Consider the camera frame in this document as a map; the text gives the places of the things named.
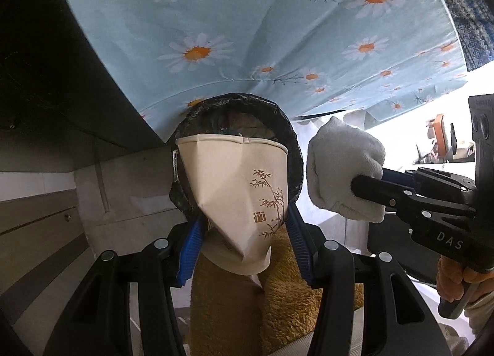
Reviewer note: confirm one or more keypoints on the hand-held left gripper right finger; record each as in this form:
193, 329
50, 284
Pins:
299, 244

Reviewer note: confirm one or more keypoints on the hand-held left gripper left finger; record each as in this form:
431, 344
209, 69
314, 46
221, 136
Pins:
191, 248

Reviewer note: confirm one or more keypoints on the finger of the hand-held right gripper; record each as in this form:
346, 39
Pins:
444, 186
389, 192

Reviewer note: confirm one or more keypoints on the large white tissue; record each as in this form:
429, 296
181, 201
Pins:
339, 163

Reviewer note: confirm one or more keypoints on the white crushed paper cup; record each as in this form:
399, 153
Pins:
231, 186

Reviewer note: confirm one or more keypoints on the black bagged trash bin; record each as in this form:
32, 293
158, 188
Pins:
200, 112

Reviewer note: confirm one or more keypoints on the person's right hand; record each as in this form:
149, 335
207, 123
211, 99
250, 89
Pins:
449, 282

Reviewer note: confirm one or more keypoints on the orange black object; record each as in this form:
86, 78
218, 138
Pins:
440, 126

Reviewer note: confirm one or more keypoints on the brown fluffy garment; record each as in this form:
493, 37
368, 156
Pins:
278, 302

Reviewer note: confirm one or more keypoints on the grey kitchen cabinet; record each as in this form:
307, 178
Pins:
38, 224

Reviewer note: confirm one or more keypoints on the blue patterned cloth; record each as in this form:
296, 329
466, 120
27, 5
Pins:
463, 12

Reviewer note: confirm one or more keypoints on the blue daisy tablecloth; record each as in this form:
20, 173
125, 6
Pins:
251, 12

